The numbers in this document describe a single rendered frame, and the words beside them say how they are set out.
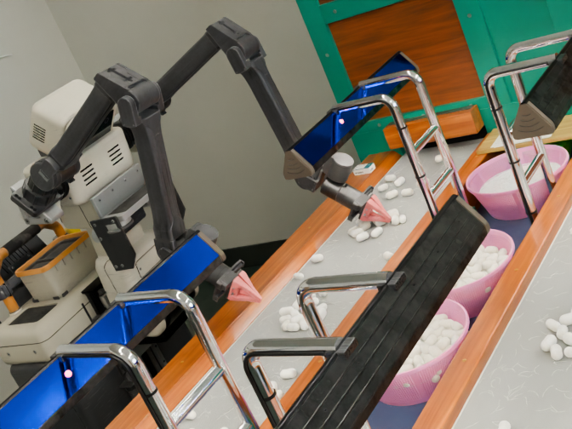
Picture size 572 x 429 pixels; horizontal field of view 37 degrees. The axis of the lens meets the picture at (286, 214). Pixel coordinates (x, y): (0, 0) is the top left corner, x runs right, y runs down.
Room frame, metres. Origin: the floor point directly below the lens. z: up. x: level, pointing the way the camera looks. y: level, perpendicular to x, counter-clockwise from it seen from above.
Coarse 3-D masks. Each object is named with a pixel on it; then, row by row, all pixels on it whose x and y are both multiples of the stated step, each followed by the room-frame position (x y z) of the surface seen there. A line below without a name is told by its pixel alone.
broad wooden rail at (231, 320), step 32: (384, 160) 2.57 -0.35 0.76; (320, 224) 2.28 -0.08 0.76; (288, 256) 2.15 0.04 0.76; (256, 288) 2.05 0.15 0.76; (224, 320) 1.94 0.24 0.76; (192, 352) 1.85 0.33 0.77; (224, 352) 1.83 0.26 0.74; (160, 384) 1.76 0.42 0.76; (192, 384) 1.74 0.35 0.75; (128, 416) 1.68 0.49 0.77
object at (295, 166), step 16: (384, 64) 2.26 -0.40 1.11; (400, 64) 2.29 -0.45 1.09; (352, 96) 2.10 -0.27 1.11; (352, 112) 2.06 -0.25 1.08; (368, 112) 2.08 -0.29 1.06; (320, 128) 1.97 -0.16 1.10; (336, 128) 1.99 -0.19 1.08; (352, 128) 2.01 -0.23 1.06; (304, 144) 1.91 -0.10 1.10; (320, 144) 1.93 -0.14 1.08; (336, 144) 1.95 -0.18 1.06; (288, 160) 1.88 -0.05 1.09; (304, 160) 1.86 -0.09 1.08; (320, 160) 1.89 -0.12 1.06; (288, 176) 1.89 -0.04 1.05; (304, 176) 1.87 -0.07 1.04
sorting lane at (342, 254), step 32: (384, 192) 2.36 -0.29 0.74; (416, 192) 2.26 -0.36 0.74; (352, 224) 2.24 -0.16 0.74; (384, 224) 2.15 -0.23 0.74; (416, 224) 2.06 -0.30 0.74; (352, 256) 2.03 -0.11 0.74; (288, 288) 2.02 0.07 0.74; (256, 320) 1.92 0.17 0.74; (288, 384) 1.57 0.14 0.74; (224, 416) 1.56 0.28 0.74; (256, 416) 1.51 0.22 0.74
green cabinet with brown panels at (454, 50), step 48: (336, 0) 2.62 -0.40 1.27; (384, 0) 2.52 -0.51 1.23; (432, 0) 2.43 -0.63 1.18; (480, 0) 2.34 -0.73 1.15; (528, 0) 2.26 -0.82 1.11; (336, 48) 2.67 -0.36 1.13; (384, 48) 2.57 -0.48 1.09; (432, 48) 2.47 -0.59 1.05; (480, 48) 2.36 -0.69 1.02; (336, 96) 2.70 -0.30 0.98; (432, 96) 2.50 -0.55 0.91; (480, 96) 2.41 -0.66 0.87
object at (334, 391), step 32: (448, 224) 1.18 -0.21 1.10; (480, 224) 1.21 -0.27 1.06; (416, 256) 1.11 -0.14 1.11; (448, 256) 1.13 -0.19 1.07; (384, 288) 1.04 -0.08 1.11; (416, 288) 1.06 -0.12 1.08; (448, 288) 1.08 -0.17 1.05; (384, 320) 1.00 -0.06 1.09; (416, 320) 1.02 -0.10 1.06; (352, 352) 0.94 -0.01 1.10; (384, 352) 0.96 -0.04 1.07; (320, 384) 0.89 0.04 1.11; (352, 384) 0.90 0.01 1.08; (384, 384) 0.92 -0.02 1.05; (288, 416) 0.85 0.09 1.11; (320, 416) 0.86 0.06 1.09; (352, 416) 0.87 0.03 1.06
